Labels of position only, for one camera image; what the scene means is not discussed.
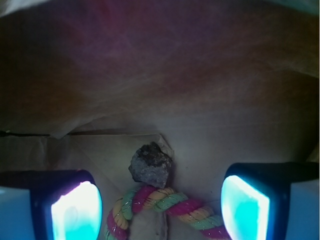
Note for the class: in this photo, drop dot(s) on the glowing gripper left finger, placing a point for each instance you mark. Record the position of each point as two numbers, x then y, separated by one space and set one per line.
49 205

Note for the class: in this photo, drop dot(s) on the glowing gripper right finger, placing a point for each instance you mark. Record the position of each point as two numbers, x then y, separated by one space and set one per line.
272 201

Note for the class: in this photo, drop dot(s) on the dark brown rock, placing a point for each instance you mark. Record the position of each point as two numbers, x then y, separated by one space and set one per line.
150 165

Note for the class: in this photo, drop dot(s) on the brown paper bag box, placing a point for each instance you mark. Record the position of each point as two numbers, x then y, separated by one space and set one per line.
85 83

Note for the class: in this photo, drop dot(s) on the multicolour twisted rope toy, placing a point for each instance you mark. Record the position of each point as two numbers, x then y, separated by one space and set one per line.
163 200

